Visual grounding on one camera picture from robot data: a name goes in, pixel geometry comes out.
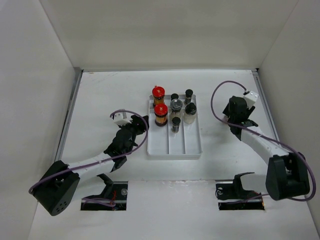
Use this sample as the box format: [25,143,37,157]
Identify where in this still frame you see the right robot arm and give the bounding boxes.
[222,96,310,201]

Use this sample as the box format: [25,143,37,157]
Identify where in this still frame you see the white powder shaker bottle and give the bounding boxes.
[183,102,197,124]

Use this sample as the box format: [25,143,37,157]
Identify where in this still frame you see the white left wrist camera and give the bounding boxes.
[110,109,132,127]

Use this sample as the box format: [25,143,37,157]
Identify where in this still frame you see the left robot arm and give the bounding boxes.
[28,111,150,216]

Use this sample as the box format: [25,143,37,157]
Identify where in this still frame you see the red-lid chili sauce jar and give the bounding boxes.
[152,85,165,107]

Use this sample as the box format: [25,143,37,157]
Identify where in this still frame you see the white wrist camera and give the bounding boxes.
[243,90,259,108]
[110,109,132,127]

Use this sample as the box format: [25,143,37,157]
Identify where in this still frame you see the white plastic organizer tray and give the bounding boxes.
[147,95,203,160]

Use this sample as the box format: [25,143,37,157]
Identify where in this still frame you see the small dark spice bottle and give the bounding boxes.
[170,93,179,100]
[171,117,181,133]

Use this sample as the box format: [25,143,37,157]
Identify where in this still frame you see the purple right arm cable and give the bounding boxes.
[210,80,316,202]

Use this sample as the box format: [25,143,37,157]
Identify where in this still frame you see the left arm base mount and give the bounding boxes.
[80,174,129,211]

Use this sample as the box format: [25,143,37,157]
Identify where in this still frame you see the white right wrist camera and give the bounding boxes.
[243,90,259,108]

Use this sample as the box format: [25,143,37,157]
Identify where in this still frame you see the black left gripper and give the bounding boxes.
[117,115,148,155]

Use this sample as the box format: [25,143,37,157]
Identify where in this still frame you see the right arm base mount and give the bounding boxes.
[215,172,265,211]

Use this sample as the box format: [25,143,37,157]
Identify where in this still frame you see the small red spice bottle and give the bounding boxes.
[184,89,193,106]

